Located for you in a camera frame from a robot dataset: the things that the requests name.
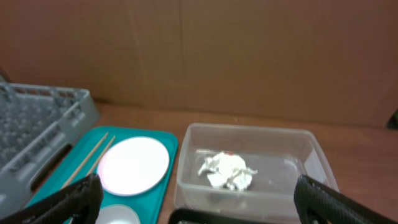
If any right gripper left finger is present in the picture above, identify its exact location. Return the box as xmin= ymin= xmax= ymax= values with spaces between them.
xmin=1 ymin=174 xmax=103 ymax=224

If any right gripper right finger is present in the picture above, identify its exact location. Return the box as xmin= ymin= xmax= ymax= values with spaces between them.
xmin=294 ymin=175 xmax=395 ymax=224

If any grey bowl with rice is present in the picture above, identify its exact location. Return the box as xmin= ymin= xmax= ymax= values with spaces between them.
xmin=95 ymin=205 xmax=141 ymax=224

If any wooden chopstick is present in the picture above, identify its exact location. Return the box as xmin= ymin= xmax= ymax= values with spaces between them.
xmin=61 ymin=132 xmax=109 ymax=189
xmin=86 ymin=136 xmax=116 ymax=176

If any white round plate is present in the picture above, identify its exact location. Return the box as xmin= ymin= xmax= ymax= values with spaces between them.
xmin=96 ymin=137 xmax=170 ymax=197

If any white napkin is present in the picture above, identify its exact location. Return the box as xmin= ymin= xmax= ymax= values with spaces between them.
xmin=197 ymin=152 xmax=258 ymax=191

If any grey dishwasher rack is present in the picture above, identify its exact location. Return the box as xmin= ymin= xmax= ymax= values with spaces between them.
xmin=1 ymin=82 xmax=100 ymax=218

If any teal serving tray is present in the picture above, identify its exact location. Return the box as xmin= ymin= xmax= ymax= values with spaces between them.
xmin=27 ymin=126 xmax=178 ymax=224

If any clear plastic bin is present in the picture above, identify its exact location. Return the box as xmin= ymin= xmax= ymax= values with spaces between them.
xmin=174 ymin=123 xmax=338 ymax=223

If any black rectangular tray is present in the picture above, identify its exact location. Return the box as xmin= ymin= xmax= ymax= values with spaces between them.
xmin=168 ymin=208 xmax=301 ymax=224

